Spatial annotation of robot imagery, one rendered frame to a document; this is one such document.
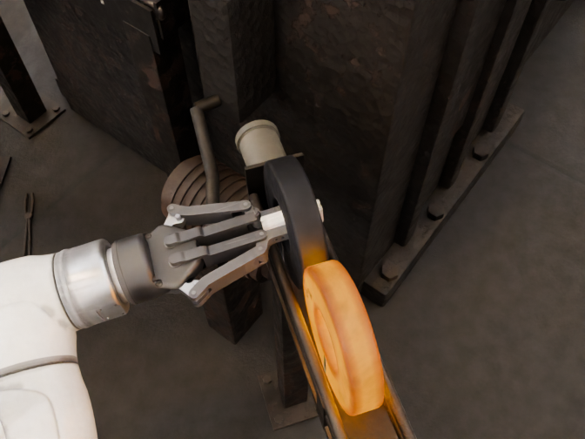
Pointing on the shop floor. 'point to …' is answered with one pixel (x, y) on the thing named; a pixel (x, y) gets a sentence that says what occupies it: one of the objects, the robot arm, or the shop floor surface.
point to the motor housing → (238, 299)
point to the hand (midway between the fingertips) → (292, 219)
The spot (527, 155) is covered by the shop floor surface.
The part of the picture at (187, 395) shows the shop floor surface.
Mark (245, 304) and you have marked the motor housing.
